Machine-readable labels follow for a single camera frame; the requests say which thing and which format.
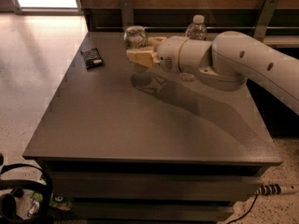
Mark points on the green snack bag on floor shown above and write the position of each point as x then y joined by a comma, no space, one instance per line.
56,202

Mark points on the black rxbar chocolate packet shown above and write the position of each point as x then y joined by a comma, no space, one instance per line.
92,58

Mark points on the white green 7up can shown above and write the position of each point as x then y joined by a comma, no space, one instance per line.
135,37

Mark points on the right grey metal bracket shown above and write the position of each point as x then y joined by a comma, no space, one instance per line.
259,29

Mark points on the horizontal metal rail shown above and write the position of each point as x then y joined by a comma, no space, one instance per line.
280,28

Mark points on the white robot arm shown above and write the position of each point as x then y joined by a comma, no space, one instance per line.
225,63

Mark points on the clear plastic water bottle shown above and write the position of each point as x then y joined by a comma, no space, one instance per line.
196,31

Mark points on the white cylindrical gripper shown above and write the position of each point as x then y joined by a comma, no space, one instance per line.
168,54

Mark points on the left grey metal bracket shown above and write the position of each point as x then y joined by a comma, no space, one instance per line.
127,13

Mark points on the grey metal bracket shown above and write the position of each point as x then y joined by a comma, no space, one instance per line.
127,13
259,29

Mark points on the grey drawer cabinet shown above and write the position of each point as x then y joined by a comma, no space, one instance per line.
132,146

